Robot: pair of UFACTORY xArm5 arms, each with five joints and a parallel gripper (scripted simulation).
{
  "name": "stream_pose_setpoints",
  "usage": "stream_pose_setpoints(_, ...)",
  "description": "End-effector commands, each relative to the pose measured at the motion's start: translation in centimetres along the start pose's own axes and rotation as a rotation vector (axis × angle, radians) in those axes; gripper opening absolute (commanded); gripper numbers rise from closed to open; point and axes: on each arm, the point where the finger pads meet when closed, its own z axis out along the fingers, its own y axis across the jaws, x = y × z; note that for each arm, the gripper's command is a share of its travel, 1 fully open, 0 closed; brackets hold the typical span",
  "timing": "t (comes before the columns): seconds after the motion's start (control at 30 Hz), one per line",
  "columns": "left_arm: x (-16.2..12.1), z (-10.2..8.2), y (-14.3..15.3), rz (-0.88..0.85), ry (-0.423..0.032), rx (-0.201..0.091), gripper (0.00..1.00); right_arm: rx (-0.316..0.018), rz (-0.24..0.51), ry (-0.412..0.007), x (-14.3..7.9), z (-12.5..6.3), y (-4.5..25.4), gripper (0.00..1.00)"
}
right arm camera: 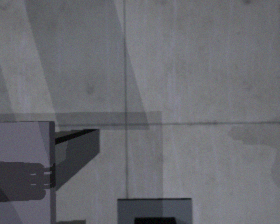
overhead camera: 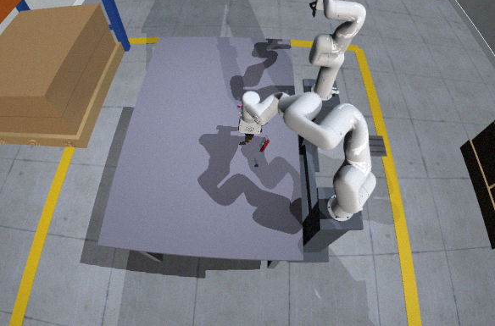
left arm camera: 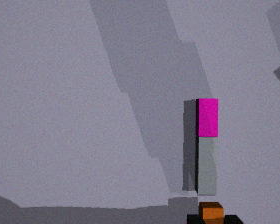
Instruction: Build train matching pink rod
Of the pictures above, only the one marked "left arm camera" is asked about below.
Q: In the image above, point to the orange rod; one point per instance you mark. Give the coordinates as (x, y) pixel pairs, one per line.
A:
(211, 212)

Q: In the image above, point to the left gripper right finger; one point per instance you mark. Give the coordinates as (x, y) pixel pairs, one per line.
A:
(232, 219)

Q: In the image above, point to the magenta block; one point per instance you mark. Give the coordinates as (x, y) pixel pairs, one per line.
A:
(207, 117)

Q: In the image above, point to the grey rod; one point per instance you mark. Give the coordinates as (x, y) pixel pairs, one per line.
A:
(206, 164)

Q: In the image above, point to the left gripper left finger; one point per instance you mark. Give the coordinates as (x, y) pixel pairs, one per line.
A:
(194, 219)

